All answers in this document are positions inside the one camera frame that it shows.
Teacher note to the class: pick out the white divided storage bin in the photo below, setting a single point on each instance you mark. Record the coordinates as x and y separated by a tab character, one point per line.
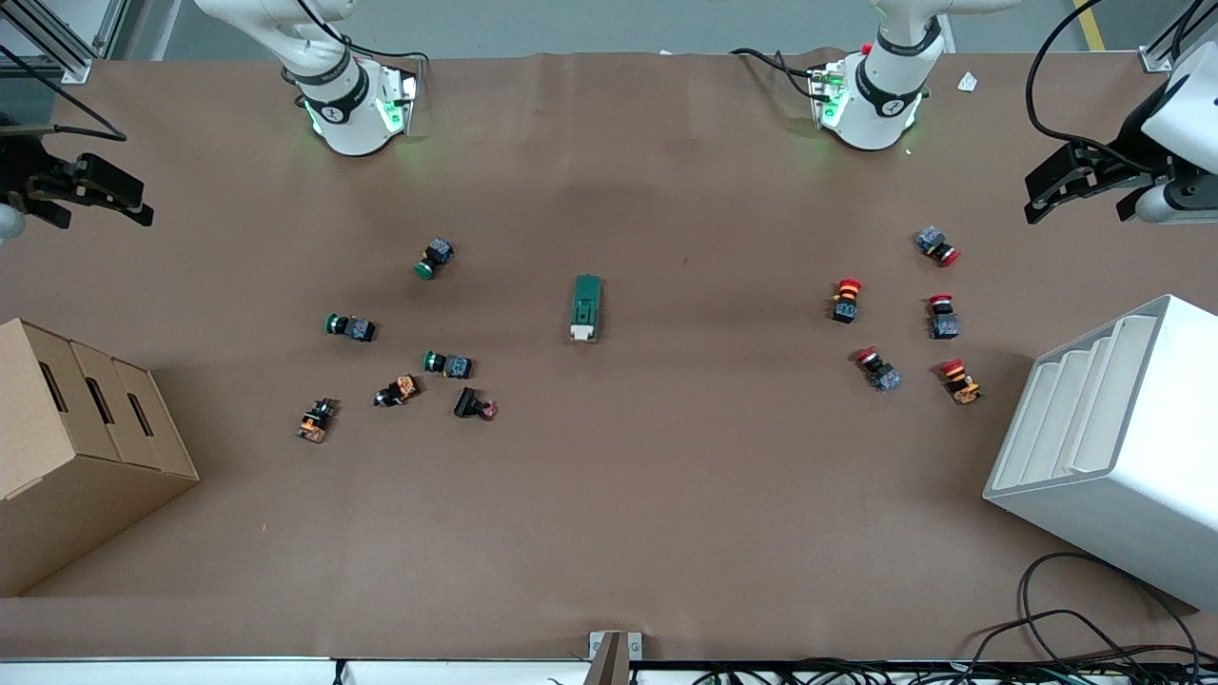
1142	476

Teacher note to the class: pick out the red mushroom button grey block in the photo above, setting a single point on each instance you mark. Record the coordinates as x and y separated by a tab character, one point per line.
885	377
944	325
933	240

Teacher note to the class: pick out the black pushbutton orange block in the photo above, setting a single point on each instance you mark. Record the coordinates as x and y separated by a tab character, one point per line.
404	387
314	425

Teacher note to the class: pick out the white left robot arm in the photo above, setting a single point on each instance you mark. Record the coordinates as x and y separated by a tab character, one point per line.
880	105

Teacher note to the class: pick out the black switch red tip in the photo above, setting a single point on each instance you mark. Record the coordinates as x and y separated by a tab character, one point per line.
466	402

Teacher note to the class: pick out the small white paper scrap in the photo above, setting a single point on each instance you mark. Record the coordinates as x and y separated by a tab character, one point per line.
967	82

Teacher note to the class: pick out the green pushbutton grey block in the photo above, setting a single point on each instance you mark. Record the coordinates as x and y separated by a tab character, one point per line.
455	365
357	329
438	253

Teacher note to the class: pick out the white table edge rail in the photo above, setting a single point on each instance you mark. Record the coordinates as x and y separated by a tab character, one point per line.
190	671

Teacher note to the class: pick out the red mushroom button orange block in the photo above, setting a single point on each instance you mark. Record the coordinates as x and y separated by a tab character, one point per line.
963	388

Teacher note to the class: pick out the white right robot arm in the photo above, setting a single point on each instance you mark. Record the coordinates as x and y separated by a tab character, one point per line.
347	119

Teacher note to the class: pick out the brown table cover mat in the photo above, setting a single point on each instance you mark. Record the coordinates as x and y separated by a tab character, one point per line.
666	495

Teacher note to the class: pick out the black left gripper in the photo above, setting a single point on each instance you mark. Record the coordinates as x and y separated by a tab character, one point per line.
1123	167

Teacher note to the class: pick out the red mushroom button black block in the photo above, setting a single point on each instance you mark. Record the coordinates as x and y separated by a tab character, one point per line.
845	306

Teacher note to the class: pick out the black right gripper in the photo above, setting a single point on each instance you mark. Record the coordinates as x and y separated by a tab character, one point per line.
23	171

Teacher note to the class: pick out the brown cardboard box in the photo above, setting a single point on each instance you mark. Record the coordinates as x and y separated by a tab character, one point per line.
86	476

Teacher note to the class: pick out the metal mount bracket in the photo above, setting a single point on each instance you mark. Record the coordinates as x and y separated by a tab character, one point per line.
614	652

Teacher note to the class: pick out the aluminium frame profile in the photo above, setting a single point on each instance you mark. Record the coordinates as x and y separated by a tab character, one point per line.
57	48
1166	52

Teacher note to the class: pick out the green load switch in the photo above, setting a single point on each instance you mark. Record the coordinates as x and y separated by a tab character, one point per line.
586	300

